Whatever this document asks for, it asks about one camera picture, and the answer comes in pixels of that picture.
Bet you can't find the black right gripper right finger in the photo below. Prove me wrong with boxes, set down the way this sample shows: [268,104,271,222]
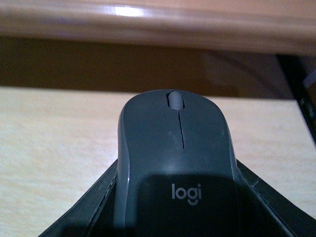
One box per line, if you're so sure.
[237,161,316,237]

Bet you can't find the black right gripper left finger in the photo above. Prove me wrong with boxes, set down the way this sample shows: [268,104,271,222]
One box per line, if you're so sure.
[40,161,117,237]

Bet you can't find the grey logi computer mouse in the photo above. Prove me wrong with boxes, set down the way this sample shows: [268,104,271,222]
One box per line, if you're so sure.
[114,90,242,237]

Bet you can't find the wooden keyboard tray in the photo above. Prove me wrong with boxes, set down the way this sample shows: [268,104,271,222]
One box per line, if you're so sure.
[0,87,316,237]

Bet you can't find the wooden desk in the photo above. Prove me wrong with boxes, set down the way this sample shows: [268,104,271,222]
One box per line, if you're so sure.
[0,0,316,99]

